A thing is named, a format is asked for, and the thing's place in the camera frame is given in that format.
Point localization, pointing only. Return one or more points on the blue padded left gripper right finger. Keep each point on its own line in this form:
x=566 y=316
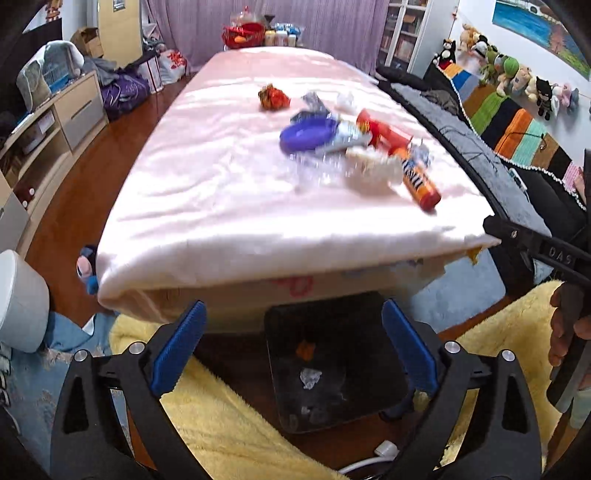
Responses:
x=416 y=358

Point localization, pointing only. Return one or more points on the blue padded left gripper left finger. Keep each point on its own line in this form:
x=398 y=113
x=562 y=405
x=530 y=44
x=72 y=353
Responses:
x=173 y=345

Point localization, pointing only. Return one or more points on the orange candy tube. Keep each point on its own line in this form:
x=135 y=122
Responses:
x=423 y=190

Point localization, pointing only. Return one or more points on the white tissue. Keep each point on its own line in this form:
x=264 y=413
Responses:
x=375 y=166

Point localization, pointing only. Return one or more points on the blue white torn wrapper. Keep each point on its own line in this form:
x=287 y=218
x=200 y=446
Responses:
x=420 y=154

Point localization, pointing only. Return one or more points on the clear plastic bag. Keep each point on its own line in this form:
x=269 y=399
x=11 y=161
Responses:
x=315 y=171

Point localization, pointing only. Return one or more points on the red plastic cup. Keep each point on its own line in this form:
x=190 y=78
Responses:
x=382 y=135

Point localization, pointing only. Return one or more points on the blue plastic plate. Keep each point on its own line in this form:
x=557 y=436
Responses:
x=307 y=134

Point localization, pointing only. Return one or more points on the black trash bin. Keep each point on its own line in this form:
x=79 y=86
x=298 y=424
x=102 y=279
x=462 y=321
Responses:
x=332 y=362

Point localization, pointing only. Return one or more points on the person's right hand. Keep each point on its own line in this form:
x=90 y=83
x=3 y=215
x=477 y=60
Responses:
x=562 y=334

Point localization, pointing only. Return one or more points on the yellow fluffy rug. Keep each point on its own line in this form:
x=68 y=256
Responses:
x=233 y=441

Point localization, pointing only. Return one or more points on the grey sofa cover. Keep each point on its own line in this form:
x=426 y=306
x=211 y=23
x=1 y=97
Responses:
x=439 y=113

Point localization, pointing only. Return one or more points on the colourful striped knitted blanket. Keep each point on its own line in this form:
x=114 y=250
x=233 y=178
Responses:
x=507 y=128

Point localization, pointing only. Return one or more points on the pink satin tablecloth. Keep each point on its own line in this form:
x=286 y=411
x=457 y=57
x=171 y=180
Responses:
x=211 y=209

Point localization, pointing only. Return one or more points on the white round stool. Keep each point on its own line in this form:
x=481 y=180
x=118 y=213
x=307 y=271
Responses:
x=24 y=304

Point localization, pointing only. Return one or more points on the row of plush toys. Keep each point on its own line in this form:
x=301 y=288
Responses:
x=501 y=78

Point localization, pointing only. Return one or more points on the silver snack bag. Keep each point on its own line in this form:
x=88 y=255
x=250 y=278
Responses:
x=348 y=134

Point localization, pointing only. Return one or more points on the wooden tv cabinet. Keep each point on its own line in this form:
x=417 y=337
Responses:
x=39 y=154

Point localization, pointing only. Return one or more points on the dark foil wrapper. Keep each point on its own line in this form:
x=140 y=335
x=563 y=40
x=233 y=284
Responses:
x=314 y=108

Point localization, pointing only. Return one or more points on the purple bag on floor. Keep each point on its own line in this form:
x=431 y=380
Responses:
x=124 y=94

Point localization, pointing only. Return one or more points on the crumpled red foil wrapper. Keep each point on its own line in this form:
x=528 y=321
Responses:
x=273 y=99

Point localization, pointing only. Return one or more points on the white bookshelf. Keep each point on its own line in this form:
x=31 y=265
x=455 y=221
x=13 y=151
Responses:
x=414 y=33

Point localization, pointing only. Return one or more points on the red fruit basket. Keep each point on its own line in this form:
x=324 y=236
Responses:
x=245 y=35

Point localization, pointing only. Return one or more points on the blue sea wall painting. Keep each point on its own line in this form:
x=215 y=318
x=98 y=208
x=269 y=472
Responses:
x=535 y=21

